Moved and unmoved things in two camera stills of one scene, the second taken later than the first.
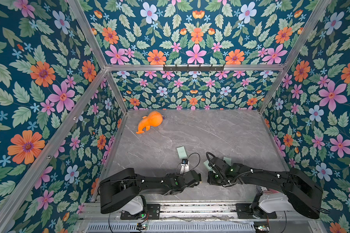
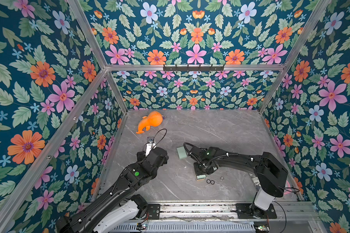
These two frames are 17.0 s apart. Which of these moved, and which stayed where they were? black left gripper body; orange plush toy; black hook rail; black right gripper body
Moved: black right gripper body; black left gripper body
Stayed: orange plush toy; black hook rail
